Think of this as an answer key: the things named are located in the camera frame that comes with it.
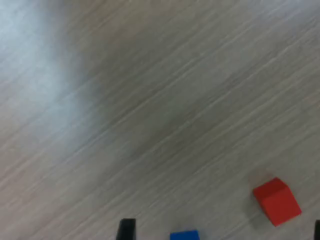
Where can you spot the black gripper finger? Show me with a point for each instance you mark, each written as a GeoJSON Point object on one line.
{"type": "Point", "coordinates": [317, 231]}
{"type": "Point", "coordinates": [126, 230]}

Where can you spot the red cube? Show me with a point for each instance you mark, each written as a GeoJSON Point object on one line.
{"type": "Point", "coordinates": [277, 202]}

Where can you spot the blue cube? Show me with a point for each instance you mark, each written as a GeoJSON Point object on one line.
{"type": "Point", "coordinates": [185, 235]}

